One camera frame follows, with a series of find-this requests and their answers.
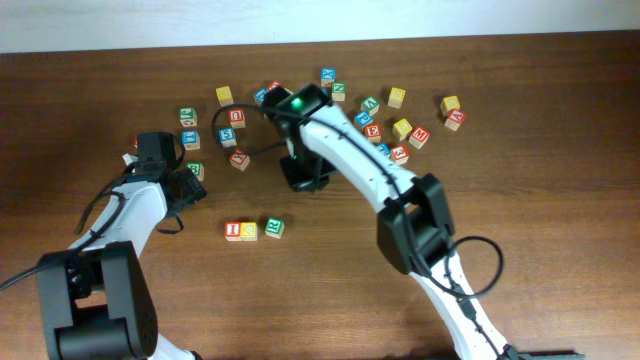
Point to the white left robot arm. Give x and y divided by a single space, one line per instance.
94 299

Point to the red number block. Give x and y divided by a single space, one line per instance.
232 231

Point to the red A block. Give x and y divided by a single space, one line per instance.
455 119

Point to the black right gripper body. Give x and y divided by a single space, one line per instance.
300 150

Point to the blue P block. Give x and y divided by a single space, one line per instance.
361 120

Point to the green R block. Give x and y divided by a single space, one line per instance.
274 227

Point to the yellow block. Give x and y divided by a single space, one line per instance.
224 96
396 97
448 104
402 129
248 231

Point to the red C block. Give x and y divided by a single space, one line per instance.
273 85

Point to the green V block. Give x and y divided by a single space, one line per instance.
370 105

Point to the red 3 block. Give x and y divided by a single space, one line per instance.
399 154

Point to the blue 5 block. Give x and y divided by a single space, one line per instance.
227 137

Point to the red M block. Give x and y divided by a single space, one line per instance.
419 137

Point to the blue D block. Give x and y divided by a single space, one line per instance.
259 96

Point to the green B block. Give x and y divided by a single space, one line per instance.
197 169

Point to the blue I block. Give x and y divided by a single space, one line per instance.
191 140

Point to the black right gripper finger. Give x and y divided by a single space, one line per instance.
322 171
298 179

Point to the red K block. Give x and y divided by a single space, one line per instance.
239 159

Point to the red E block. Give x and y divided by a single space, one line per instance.
372 133

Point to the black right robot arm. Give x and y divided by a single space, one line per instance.
415 228

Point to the green J block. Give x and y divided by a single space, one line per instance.
188 117

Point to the blue X block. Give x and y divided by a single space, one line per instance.
328 77

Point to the red U block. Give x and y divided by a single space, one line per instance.
237 118

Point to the blue T block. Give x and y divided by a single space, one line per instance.
384 149

